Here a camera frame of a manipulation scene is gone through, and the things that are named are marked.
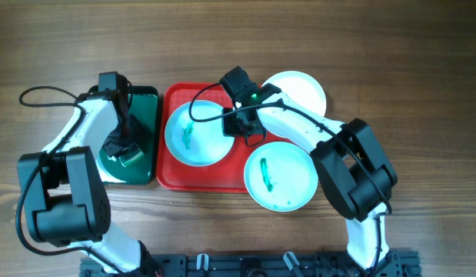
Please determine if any green yellow sponge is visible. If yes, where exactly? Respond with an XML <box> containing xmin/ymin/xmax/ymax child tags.
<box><xmin>119</xmin><ymin>143</ymin><xmax>145</xmax><ymax>167</ymax></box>

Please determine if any red plastic tray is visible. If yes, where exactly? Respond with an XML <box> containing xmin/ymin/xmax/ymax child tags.
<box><xmin>155</xmin><ymin>82</ymin><xmax>296</xmax><ymax>193</ymax></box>

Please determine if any green water tray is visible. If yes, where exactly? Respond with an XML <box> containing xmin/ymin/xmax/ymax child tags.
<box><xmin>88</xmin><ymin>86</ymin><xmax>158</xmax><ymax>185</ymax></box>

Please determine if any white plate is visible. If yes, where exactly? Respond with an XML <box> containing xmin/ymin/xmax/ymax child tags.
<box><xmin>258</xmin><ymin>71</ymin><xmax>327</xmax><ymax>138</ymax></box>
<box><xmin>244</xmin><ymin>142</ymin><xmax>318</xmax><ymax>212</ymax></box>
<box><xmin>164</xmin><ymin>102</ymin><xmax>235</xmax><ymax>167</ymax></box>

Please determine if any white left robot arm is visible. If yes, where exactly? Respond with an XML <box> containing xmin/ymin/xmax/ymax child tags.
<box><xmin>15</xmin><ymin>72</ymin><xmax>163</xmax><ymax>276</ymax></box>

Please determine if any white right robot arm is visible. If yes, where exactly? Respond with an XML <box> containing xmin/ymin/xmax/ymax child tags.
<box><xmin>219</xmin><ymin>66</ymin><xmax>398</xmax><ymax>275</ymax></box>

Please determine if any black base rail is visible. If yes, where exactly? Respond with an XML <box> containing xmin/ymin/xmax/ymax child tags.
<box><xmin>78</xmin><ymin>250</ymin><xmax>422</xmax><ymax>277</ymax></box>

